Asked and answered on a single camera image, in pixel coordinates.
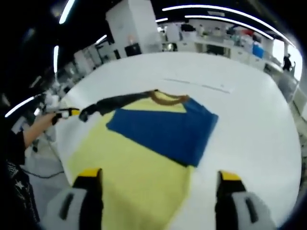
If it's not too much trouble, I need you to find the yellow blue grey garment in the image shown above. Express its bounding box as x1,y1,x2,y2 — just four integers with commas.
66,90,219,230

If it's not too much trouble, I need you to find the person's dark printed shirt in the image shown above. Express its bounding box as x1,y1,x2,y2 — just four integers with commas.
0,115,41,223

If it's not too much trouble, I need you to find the person's left hand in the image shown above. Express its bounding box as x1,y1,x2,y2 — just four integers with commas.
35,112,58,130

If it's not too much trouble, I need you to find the black cable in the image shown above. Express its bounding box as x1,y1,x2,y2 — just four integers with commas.
23,166,64,180

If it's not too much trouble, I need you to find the black cabinet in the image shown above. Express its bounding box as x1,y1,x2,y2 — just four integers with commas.
124,43,140,57

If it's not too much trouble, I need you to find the white lab counter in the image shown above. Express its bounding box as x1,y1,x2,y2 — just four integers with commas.
162,38,274,69

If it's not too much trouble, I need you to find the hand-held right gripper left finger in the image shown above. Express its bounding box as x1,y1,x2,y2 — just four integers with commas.
42,167,104,230

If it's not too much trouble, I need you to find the blue crate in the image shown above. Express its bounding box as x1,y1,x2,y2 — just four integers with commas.
251,42,265,58

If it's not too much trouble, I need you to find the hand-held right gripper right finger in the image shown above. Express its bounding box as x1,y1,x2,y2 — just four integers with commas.
215,170,276,230

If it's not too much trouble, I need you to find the white pillar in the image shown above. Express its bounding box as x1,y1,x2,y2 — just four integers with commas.
105,0,162,58

